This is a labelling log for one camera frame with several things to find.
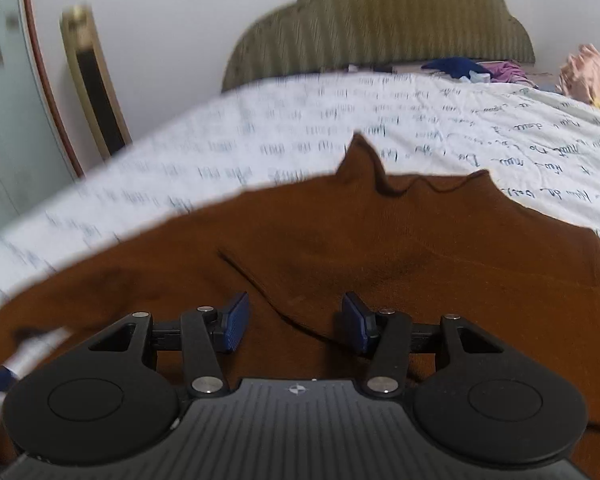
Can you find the brown knit sweater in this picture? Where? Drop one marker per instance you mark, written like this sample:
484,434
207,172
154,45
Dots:
421,245

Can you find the pink crumpled garment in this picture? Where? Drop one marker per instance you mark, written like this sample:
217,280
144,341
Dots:
579,77

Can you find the navy blue garment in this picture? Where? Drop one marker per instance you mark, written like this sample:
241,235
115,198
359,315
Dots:
456,67

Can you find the olive striped padded headboard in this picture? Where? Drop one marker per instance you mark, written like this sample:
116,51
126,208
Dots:
313,36

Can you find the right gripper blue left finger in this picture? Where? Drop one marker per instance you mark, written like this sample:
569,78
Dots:
207,331

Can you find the purple garment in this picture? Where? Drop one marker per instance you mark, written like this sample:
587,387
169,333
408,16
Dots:
507,72

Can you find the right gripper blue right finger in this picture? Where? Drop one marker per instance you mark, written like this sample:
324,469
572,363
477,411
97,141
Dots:
381,337

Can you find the gold tower fan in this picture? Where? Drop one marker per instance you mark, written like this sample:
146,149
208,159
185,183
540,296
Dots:
92,80

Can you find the white script-print bed sheet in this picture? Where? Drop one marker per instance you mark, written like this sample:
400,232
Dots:
541,149

